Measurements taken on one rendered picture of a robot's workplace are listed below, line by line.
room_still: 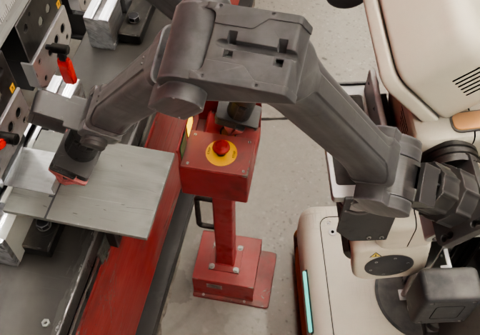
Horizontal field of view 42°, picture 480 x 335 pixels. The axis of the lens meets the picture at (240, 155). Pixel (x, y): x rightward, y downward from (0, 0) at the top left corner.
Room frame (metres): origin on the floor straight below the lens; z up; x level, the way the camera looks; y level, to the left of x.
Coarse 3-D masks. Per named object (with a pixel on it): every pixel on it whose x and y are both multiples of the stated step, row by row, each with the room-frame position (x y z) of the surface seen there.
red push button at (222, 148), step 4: (220, 140) 0.83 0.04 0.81; (224, 140) 0.83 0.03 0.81; (216, 144) 0.81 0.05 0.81; (220, 144) 0.81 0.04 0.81; (224, 144) 0.81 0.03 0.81; (228, 144) 0.82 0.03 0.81; (212, 148) 0.81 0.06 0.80; (216, 148) 0.81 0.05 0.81; (220, 148) 0.80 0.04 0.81; (224, 148) 0.80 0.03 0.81; (228, 148) 0.81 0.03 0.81; (216, 152) 0.80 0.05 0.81; (220, 152) 0.80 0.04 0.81; (224, 152) 0.80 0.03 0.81
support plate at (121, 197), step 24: (48, 144) 0.68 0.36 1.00; (120, 144) 0.68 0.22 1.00; (96, 168) 0.63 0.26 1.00; (120, 168) 0.63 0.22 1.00; (144, 168) 0.63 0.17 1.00; (168, 168) 0.63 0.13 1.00; (24, 192) 0.58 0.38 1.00; (72, 192) 0.58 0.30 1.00; (96, 192) 0.58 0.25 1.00; (120, 192) 0.58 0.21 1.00; (144, 192) 0.58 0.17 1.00; (48, 216) 0.53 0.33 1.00; (72, 216) 0.53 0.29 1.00; (96, 216) 0.53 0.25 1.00; (120, 216) 0.53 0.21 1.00; (144, 216) 0.53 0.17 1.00
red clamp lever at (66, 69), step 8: (48, 48) 0.77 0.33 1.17; (56, 48) 0.76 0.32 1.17; (64, 48) 0.76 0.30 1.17; (64, 56) 0.76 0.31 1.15; (64, 64) 0.76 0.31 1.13; (72, 64) 0.77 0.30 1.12; (64, 72) 0.76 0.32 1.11; (72, 72) 0.76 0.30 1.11; (64, 80) 0.76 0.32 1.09; (72, 80) 0.76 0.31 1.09
